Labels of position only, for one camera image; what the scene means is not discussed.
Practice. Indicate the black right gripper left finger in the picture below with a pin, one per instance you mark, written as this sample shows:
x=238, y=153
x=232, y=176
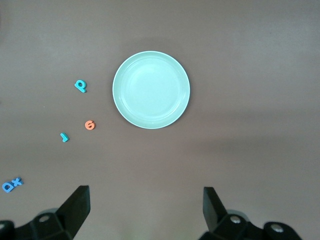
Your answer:
x=75, y=212

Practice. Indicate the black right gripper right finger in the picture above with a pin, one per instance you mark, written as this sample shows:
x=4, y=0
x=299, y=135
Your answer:
x=215, y=217

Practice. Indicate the teal foam letter r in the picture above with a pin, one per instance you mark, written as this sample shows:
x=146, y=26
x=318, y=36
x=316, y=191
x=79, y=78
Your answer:
x=64, y=138

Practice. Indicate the orange foam letter e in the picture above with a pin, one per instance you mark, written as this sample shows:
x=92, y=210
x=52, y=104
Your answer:
x=86, y=126

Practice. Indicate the teal foam letter p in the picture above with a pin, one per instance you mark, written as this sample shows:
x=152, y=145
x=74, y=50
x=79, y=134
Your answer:
x=81, y=89

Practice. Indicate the blue foam letter x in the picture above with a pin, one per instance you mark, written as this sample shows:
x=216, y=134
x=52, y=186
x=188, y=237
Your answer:
x=17, y=181

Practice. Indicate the blue foam letter D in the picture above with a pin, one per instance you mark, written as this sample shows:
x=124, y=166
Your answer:
x=4, y=188

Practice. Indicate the mint green plate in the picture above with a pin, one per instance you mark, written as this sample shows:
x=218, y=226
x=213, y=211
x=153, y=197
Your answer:
x=151, y=90

